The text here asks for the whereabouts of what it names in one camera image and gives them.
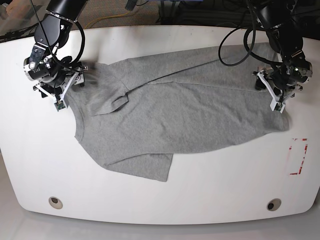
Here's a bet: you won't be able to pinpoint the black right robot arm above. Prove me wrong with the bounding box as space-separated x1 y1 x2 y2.
23 0 88 101

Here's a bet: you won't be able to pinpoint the grey T-shirt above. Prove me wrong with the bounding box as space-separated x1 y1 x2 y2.
67 45 290 182

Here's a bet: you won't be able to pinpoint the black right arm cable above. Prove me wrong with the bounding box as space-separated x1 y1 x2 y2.
28 0 86 76

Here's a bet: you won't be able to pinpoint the yellow cable on floor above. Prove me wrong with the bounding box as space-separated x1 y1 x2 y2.
86 3 135 30

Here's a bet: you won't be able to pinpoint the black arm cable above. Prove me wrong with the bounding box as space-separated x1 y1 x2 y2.
28 0 86 76
218 0 281 67

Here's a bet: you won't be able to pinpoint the right table grommet hole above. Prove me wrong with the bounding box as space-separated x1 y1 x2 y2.
266 198 282 212

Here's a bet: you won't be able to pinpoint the red tape rectangle marking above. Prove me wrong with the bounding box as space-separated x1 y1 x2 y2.
286 138 308 176

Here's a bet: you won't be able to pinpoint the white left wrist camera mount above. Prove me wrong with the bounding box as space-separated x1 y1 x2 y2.
252 68 303 114

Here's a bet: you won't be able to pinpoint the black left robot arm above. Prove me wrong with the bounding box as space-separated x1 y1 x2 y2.
243 0 313 97

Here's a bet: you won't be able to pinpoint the left table grommet hole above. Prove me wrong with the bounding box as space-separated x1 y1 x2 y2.
48 197 63 210

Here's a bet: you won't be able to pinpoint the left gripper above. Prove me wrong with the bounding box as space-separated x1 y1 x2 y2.
254 49 313 97

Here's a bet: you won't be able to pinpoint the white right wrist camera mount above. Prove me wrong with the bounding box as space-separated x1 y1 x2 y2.
33 66 88 111

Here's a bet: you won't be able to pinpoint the black stand legs on floor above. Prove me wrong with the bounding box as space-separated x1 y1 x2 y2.
0 23 38 43

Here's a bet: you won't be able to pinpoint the table grommet hole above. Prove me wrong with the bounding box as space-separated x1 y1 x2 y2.
48 197 63 210
266 198 282 212

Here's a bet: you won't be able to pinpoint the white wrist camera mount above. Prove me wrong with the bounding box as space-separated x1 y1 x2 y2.
252 68 303 114
33 66 88 111

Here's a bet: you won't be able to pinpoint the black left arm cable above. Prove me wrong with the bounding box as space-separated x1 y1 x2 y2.
218 0 281 67

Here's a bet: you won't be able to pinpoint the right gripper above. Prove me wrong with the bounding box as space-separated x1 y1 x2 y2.
23 43 85 99

